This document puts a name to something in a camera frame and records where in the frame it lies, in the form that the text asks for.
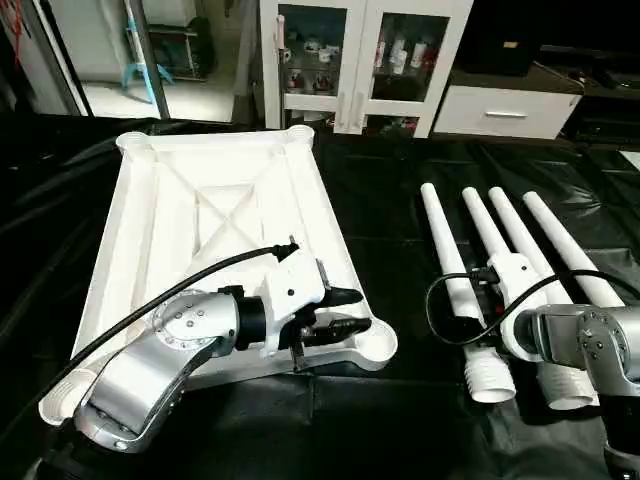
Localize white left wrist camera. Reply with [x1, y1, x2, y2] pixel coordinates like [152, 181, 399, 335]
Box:
[258, 245, 329, 359]

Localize black mat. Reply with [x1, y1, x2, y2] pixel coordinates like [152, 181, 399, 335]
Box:
[0, 112, 640, 480]

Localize white plastic table leg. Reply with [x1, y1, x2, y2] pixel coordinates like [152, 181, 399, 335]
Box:
[522, 191, 626, 309]
[461, 187, 601, 413]
[487, 187, 576, 306]
[419, 182, 518, 405]

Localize light blue stand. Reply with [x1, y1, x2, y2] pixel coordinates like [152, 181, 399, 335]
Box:
[122, 18, 177, 103]

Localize white drawer unit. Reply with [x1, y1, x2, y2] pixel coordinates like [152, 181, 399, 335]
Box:
[432, 84, 585, 141]

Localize white glass door cabinet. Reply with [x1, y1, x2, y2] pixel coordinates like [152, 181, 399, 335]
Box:
[258, 0, 476, 139]

